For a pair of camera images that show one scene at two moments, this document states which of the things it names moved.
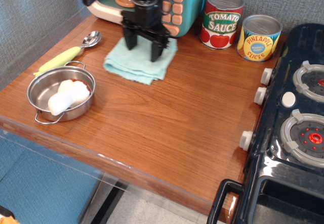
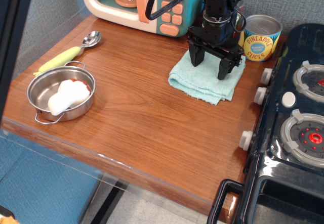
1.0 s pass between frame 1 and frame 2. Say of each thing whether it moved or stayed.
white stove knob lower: stayed
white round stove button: stayed
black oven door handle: stayed
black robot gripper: moved
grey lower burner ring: stayed
